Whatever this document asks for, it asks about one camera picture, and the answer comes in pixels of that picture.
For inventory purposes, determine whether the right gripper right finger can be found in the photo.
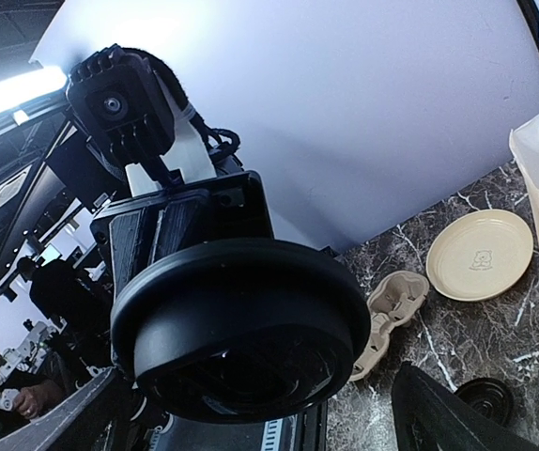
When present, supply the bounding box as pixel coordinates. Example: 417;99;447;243
392;362;532;450

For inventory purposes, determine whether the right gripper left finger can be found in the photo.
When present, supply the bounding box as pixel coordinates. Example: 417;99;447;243
0;368;119;450

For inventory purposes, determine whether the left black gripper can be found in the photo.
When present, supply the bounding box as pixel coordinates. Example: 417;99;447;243
66;45;273;290

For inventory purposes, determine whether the stack of black cup lids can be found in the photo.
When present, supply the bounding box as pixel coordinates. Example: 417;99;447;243
454;378;515;427

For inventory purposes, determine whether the brown cardboard cup carrier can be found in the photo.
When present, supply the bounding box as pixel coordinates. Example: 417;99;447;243
349;271;430;382

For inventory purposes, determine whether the beige round plate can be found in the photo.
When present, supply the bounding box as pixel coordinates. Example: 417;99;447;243
425;210;534;303

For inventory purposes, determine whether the white slotted cable duct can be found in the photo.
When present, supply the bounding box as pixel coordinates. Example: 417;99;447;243
260;419;284;451

